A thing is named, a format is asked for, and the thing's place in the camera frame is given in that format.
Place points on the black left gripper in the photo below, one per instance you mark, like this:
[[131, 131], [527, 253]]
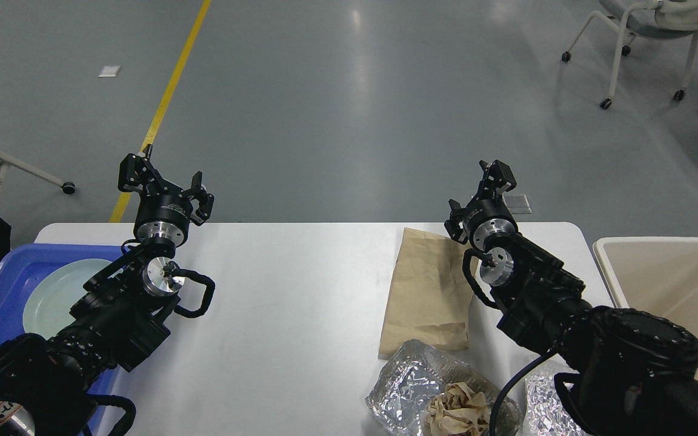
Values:
[[162, 215]]

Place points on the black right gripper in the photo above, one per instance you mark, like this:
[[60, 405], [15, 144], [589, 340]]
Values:
[[482, 220]]

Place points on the light green plate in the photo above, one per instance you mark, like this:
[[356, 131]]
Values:
[[47, 310]]

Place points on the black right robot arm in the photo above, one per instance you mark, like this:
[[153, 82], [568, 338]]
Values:
[[632, 373]]

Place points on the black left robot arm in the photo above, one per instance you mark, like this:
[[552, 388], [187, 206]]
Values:
[[144, 288]]

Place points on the clear plastic piece on floor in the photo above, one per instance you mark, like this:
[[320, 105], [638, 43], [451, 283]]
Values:
[[517, 203]]

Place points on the brown paper bag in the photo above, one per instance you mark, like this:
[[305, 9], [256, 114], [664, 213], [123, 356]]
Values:
[[429, 295]]

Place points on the white paper scrap on floor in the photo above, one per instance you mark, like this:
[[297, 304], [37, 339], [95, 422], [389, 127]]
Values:
[[109, 71]]

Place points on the crumpled brown paper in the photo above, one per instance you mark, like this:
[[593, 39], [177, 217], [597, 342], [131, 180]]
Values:
[[459, 410]]

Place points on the aluminium foil tray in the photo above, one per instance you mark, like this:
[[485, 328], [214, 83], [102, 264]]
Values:
[[411, 378]]

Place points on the blue plastic tray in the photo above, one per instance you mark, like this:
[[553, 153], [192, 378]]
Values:
[[59, 385]]

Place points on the crumpled aluminium foil piece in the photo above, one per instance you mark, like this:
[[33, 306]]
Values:
[[545, 414]]

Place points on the beige plastic bin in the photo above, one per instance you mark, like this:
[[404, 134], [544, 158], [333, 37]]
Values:
[[654, 274]]

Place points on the white chair right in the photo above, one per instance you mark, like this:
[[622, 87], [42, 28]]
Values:
[[661, 20]]

